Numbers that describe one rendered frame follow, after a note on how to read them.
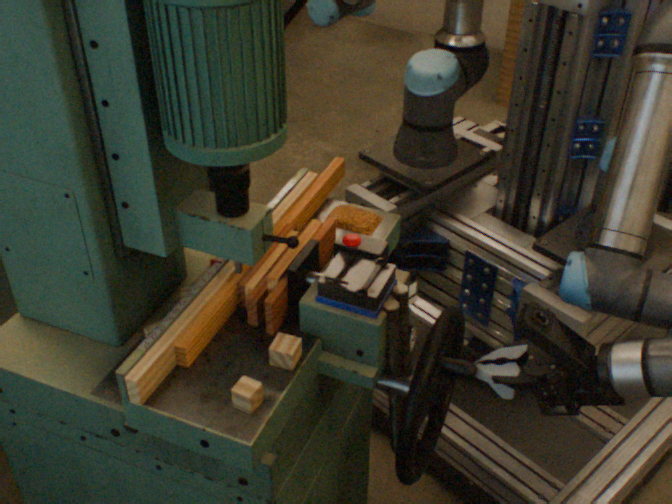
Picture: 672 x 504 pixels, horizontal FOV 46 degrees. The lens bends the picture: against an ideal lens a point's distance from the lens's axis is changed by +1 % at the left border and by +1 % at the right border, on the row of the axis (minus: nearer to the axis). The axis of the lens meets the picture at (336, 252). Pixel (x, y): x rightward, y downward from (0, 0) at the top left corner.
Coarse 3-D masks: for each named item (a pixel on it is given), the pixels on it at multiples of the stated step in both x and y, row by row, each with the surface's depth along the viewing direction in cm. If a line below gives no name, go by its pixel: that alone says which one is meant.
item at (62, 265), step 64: (0, 0) 99; (0, 64) 106; (64, 64) 103; (0, 128) 113; (64, 128) 108; (0, 192) 121; (64, 192) 115; (64, 256) 124; (128, 256) 128; (64, 320) 134; (128, 320) 133
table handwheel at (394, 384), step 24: (456, 312) 120; (432, 336) 114; (456, 336) 130; (432, 360) 112; (384, 384) 125; (408, 384) 123; (432, 384) 122; (408, 408) 110; (432, 408) 121; (408, 432) 111; (432, 432) 132; (408, 456) 112; (408, 480) 117
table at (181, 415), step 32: (384, 224) 146; (288, 320) 124; (224, 352) 118; (256, 352) 118; (320, 352) 122; (160, 384) 113; (192, 384) 113; (224, 384) 113; (288, 384) 113; (128, 416) 113; (160, 416) 109; (192, 416) 108; (224, 416) 108; (256, 416) 108; (288, 416) 116; (192, 448) 111; (224, 448) 107; (256, 448) 106
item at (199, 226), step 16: (192, 192) 123; (208, 192) 123; (176, 208) 119; (192, 208) 119; (208, 208) 119; (256, 208) 119; (176, 224) 121; (192, 224) 119; (208, 224) 118; (224, 224) 116; (240, 224) 116; (256, 224) 116; (272, 224) 121; (192, 240) 121; (208, 240) 120; (224, 240) 118; (240, 240) 117; (256, 240) 117; (224, 256) 120; (240, 256) 119; (256, 256) 119
